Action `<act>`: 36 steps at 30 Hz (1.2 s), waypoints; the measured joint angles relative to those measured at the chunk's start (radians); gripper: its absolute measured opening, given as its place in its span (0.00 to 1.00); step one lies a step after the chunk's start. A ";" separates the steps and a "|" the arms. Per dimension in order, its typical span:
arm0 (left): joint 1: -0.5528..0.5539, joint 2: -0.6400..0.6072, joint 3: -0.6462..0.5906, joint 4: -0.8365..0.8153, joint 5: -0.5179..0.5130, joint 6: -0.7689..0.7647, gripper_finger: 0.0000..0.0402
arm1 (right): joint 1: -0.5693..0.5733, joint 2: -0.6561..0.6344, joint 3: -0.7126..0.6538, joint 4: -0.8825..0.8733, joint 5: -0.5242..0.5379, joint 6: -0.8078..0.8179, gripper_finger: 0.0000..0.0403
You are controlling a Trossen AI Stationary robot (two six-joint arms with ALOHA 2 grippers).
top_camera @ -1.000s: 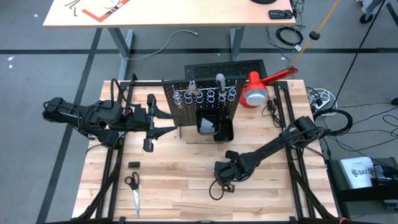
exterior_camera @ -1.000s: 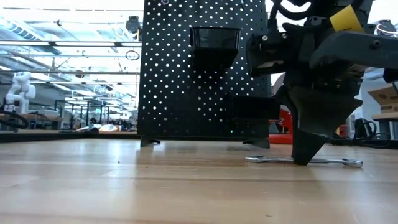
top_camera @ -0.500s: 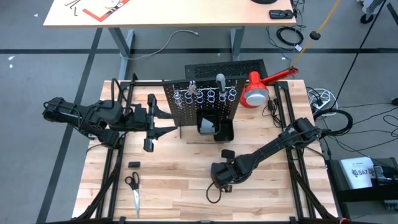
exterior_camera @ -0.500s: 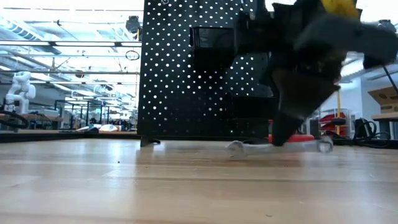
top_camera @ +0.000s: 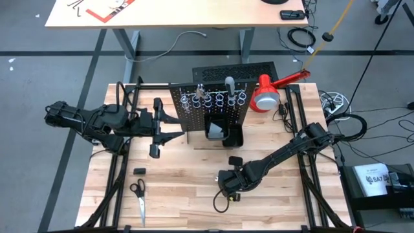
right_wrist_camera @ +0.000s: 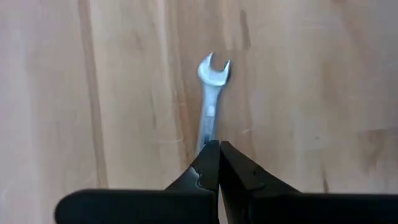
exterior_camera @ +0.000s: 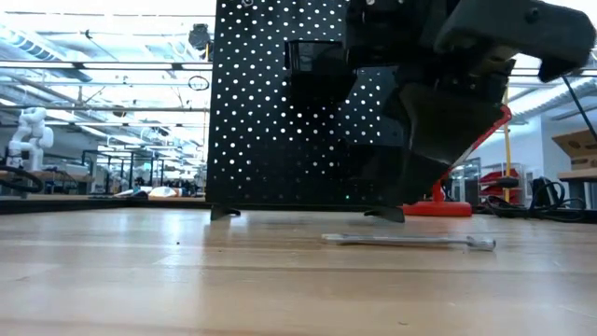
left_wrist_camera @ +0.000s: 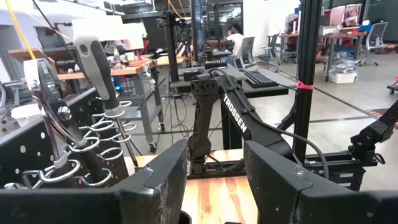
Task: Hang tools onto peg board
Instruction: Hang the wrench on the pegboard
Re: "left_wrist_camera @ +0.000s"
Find wooden table on casters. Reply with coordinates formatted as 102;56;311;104
279;29;369;82

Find black perforated pegboard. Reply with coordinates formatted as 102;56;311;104
0;88;130;189

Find grey black handled screwdriver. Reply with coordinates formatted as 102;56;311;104
73;36;140;169

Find yellow cable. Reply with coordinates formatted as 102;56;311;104
4;0;37;60

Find metal wire ring holder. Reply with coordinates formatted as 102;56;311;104
3;100;137;190

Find black stand post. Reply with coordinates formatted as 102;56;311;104
160;11;183;94

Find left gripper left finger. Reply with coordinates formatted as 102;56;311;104
0;139;190;224

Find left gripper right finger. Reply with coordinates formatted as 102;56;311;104
243;139;398;224

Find white bin box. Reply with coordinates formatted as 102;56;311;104
328;70;358;85

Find dark desk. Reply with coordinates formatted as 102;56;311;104
169;63;299;150

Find black power strip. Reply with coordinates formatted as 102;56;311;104
204;59;229;70

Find cluttered wooden workbench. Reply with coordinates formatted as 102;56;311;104
7;46;185;153

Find black handled scissors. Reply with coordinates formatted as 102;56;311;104
30;58;108;187

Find pink tape band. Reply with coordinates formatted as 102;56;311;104
295;80;315;91

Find grey office chair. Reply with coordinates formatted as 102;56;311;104
233;36;256;69
356;21;389;67

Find person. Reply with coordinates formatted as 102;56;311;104
221;23;245;65

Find black keyboard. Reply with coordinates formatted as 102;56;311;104
241;69;279;89

